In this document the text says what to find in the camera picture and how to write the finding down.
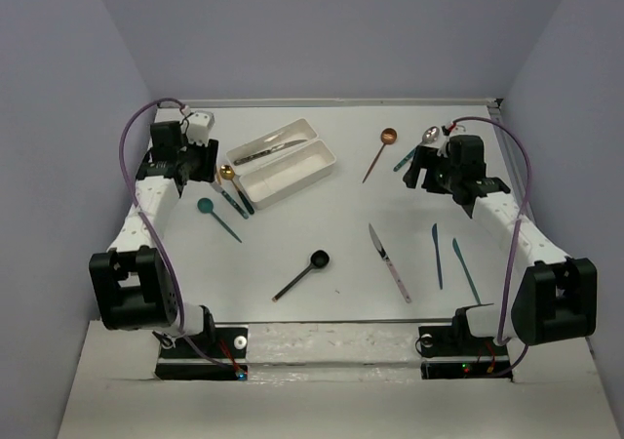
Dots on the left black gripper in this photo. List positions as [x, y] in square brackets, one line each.
[207, 167]

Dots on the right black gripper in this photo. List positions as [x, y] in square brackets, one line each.
[425, 157]

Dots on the teal plastic spoon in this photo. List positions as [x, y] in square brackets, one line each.
[206, 206]

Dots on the steel knife teal handle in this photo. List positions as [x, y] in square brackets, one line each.
[229, 199]

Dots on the pink handled steak knife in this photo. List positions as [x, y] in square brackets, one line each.
[390, 265]

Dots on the steel knife dark handle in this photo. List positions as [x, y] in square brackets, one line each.
[269, 151]

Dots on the black measuring spoon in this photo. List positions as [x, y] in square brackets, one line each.
[318, 260]

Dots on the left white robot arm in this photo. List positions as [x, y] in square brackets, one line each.
[134, 283]

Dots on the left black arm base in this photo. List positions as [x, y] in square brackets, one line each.
[223, 359]

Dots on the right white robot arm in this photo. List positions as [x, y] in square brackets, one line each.
[548, 295]

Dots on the copper round spoon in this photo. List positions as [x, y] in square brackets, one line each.
[387, 137]

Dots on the teal plastic knife left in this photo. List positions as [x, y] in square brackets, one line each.
[435, 238]

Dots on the teal plastic knife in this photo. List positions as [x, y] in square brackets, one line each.
[435, 238]
[470, 281]

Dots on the white front utensil tray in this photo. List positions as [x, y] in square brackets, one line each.
[285, 176]

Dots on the teal plastic knife right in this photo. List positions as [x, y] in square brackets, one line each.
[470, 281]

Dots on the gold spoon teal handle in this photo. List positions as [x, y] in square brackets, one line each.
[227, 173]

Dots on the silver spoon teal handle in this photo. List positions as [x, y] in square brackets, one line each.
[429, 136]

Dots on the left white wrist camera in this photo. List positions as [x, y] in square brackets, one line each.
[198, 129]

